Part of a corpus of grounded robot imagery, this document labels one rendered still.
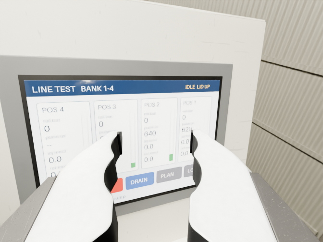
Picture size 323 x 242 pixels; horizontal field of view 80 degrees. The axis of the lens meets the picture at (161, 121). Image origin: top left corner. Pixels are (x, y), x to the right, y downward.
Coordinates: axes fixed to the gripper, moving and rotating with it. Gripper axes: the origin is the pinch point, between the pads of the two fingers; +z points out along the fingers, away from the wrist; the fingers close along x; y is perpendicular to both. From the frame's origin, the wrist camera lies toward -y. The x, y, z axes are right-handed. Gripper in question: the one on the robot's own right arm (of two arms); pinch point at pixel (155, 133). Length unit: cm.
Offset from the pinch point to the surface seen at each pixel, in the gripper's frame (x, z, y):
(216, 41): 13.0, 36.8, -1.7
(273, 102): 78, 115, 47
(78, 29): -13.7, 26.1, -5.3
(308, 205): 91, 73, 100
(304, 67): 84, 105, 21
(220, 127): 15.3, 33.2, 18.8
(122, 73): -7.2, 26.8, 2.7
